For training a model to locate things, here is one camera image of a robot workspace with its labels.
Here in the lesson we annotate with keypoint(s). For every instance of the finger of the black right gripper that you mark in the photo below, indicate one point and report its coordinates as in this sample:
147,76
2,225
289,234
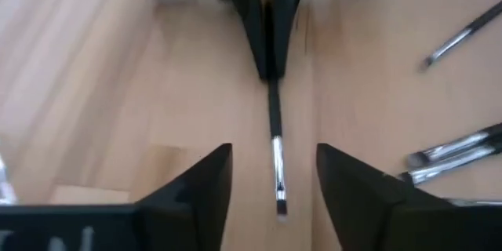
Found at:
251,15
288,8

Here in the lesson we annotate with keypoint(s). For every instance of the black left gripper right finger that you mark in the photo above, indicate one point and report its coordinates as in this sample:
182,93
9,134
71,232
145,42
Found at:
372,219

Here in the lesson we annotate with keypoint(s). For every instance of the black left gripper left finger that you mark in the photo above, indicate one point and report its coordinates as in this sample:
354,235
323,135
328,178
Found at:
184,219

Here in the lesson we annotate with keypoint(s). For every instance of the thin black makeup brush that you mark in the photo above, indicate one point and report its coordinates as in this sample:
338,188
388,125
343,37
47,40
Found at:
451,166
277,157
463,33
451,148

